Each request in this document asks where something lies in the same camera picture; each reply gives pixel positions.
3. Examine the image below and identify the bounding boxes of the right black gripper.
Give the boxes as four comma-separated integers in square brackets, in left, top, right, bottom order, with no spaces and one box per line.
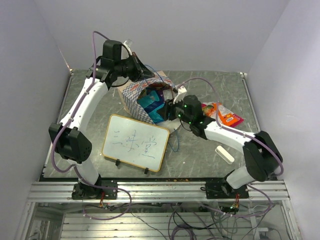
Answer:
[157,95,193,125]

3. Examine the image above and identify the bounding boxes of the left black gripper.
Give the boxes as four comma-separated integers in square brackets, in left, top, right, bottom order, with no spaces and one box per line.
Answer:
[116,52,157,83]

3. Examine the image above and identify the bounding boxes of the blue checkered paper bag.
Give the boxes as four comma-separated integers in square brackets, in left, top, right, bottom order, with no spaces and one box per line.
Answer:
[117,69,181,134]

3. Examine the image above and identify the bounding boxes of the pink snack packet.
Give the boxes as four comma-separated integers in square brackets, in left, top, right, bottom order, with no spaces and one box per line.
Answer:
[201,102,245,128]

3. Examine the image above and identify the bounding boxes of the orange snack packet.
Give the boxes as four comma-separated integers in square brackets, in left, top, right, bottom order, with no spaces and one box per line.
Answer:
[201,101,241,127]

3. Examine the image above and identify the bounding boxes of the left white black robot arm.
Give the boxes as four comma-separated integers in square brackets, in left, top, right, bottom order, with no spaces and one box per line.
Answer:
[48,39,154,199]

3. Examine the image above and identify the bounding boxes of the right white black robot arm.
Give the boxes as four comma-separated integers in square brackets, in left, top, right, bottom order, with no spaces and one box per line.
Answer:
[157,95,284,198]

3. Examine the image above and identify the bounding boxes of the teal snack packet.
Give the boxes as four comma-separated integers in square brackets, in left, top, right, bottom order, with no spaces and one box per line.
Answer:
[137,90,165,124]

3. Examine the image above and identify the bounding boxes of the purple snack packet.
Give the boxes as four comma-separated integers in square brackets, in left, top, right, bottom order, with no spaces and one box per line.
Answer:
[150,83,175,102]

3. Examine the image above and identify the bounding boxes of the white whiteboard eraser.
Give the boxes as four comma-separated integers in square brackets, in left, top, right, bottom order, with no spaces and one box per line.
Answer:
[215,145,235,165]

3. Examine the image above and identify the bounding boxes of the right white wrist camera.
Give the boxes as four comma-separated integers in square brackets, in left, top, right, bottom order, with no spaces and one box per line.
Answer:
[173,85,187,104]

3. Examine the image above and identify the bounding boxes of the small whiteboard with yellow frame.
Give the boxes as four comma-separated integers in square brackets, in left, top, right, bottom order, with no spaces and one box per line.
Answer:
[102,114,170,173]

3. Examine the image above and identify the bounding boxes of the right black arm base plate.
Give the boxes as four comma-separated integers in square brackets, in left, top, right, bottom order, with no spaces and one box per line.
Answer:
[200,178,249,199]

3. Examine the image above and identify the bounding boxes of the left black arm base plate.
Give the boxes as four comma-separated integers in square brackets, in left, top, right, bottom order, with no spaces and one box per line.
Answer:
[71,180,118,200]

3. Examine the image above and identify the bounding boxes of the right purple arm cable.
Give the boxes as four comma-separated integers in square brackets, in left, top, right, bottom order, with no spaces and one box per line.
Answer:
[176,76,285,219]

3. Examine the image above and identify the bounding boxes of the tangled floor cables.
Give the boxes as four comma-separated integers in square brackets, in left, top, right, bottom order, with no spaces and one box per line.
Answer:
[82,201,281,240]

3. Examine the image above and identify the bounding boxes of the aluminium extrusion rail frame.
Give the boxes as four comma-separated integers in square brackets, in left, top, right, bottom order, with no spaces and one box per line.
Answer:
[27,180,290,204]

